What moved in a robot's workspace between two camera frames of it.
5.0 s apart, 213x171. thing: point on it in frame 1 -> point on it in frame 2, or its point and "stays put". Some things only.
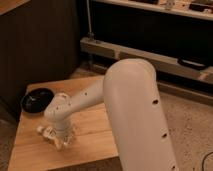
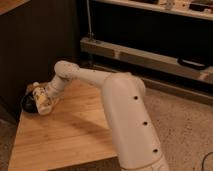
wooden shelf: (201, 9) stays put
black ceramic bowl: (36, 100) stays put
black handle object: (197, 64) stays put
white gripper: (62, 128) -> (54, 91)
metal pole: (90, 33) stays put
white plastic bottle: (58, 144) -> (42, 99)
